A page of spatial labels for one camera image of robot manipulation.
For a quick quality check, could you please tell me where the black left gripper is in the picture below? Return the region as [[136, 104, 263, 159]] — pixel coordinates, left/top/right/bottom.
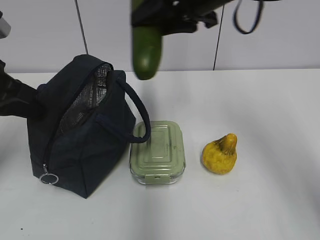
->
[[0, 61, 48, 118]]

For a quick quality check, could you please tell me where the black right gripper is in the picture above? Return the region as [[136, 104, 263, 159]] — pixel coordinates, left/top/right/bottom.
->
[[131, 0, 218, 35]]

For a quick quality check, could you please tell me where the green cucumber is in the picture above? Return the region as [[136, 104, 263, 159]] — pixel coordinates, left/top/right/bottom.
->
[[130, 0, 163, 81]]

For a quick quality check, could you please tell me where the dark blue lunch bag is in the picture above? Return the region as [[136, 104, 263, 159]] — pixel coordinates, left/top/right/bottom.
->
[[27, 54, 151, 198]]

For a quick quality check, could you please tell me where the green lid glass container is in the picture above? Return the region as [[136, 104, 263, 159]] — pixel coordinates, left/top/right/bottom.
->
[[129, 120, 186, 185]]

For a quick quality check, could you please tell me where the yellow gourd squash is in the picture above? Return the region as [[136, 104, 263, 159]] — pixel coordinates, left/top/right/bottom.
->
[[201, 133, 238, 175]]

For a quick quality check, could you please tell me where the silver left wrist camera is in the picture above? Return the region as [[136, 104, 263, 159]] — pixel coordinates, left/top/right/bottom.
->
[[0, 11, 11, 39]]

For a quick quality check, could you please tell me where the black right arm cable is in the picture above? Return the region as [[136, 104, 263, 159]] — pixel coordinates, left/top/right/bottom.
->
[[232, 0, 265, 35]]

